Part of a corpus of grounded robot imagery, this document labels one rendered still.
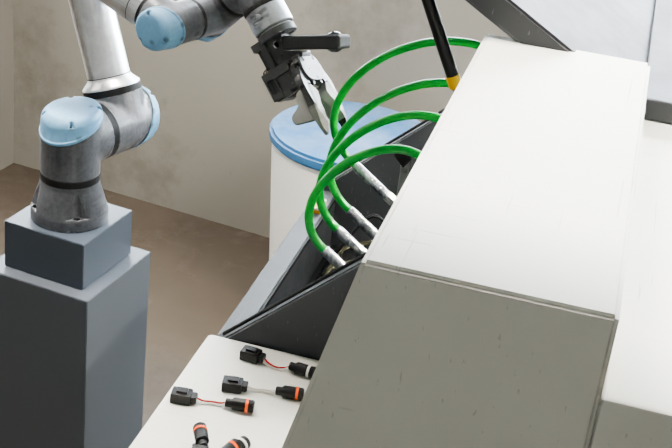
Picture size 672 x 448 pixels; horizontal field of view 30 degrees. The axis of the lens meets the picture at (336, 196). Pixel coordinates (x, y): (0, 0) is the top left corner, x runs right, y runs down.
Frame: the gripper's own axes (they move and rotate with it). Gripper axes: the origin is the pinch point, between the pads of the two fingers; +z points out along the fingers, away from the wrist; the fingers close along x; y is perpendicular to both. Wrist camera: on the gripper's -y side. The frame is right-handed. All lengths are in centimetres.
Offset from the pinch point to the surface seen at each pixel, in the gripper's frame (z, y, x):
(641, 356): 45, -55, 87
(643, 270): 40, -55, 70
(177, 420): 32, 20, 52
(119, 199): -44, 171, -178
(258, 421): 38, 12, 45
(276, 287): 20.0, 22.5, 5.8
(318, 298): 25.7, 3.5, 28.6
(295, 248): 14.7, 23.2, -8.4
